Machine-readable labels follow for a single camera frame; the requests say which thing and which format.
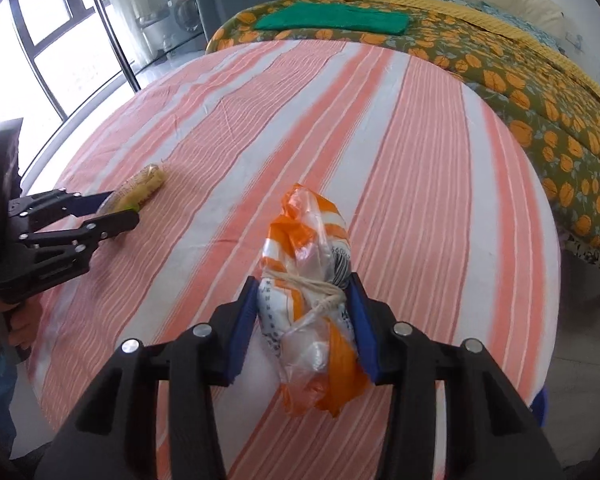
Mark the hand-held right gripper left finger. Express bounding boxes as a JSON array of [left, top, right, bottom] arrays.
[[34, 276, 259, 480]]

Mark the orange striped tablecloth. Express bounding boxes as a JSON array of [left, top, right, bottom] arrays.
[[27, 40, 562, 480]]

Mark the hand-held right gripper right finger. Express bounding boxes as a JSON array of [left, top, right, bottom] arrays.
[[347, 272, 566, 480]]

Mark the blue plastic mesh basket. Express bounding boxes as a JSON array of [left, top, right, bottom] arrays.
[[531, 389, 549, 427]]

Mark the black framed window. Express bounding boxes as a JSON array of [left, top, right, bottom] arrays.
[[0, 0, 141, 121]]

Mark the washing machine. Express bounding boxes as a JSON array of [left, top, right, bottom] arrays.
[[164, 0, 201, 36]]

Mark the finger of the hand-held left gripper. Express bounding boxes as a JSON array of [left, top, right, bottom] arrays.
[[19, 210, 141, 261], [9, 189, 115, 222]]

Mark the bed with orange floral quilt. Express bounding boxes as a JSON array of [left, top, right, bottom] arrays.
[[206, 0, 600, 256]]

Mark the person's left hand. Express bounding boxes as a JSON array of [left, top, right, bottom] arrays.
[[5, 302, 43, 348]]

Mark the green folded towel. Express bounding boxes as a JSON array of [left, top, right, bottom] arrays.
[[254, 2, 411, 36]]

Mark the yellow snack packet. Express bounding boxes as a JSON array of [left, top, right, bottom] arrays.
[[96, 162, 167, 216]]

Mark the grey blue curtain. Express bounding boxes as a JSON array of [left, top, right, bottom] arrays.
[[190, 0, 281, 56]]

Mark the leaf print bed skirt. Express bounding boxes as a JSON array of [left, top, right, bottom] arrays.
[[562, 235, 600, 273]]

